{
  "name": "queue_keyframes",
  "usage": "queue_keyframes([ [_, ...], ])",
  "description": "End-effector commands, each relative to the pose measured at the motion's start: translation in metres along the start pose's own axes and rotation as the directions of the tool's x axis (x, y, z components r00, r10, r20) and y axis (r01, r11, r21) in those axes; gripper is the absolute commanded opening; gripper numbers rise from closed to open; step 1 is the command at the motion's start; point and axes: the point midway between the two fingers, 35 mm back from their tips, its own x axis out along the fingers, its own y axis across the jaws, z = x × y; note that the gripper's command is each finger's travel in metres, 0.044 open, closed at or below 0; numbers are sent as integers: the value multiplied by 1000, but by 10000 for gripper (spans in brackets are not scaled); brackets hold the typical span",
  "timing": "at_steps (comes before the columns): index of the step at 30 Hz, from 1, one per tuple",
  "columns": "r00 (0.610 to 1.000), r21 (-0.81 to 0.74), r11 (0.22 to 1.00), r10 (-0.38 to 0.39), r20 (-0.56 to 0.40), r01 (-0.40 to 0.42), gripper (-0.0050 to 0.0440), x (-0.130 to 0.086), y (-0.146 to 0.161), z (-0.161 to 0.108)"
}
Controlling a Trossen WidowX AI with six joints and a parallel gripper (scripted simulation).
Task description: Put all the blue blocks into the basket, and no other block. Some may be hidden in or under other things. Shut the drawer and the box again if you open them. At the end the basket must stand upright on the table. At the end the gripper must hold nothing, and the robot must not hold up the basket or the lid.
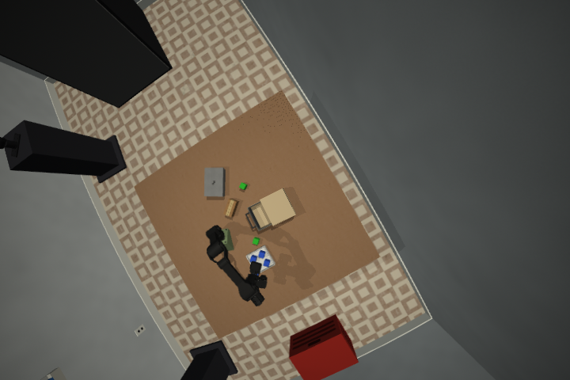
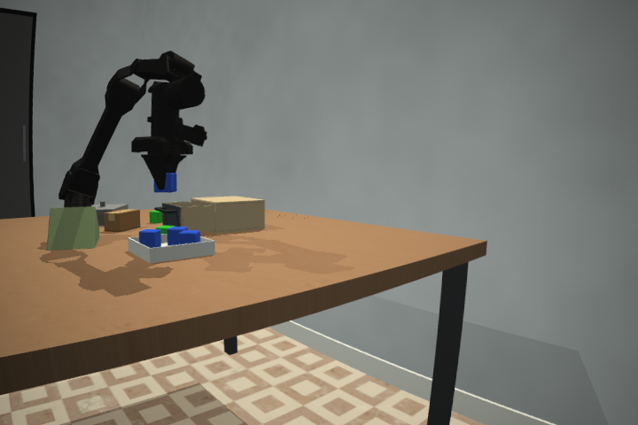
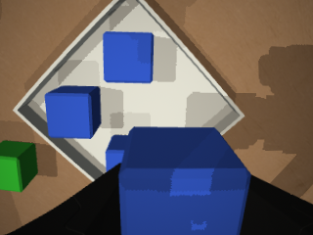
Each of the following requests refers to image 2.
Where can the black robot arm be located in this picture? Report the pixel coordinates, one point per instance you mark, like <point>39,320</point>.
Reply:
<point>120,98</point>

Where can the blue block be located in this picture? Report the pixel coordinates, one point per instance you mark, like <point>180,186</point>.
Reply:
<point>172,235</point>
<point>150,237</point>
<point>189,236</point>
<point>170,184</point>

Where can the brown cardboard box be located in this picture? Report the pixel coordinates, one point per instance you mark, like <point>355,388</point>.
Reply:
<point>122,220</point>

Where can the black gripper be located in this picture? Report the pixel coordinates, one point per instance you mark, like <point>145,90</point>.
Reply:
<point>156,160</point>

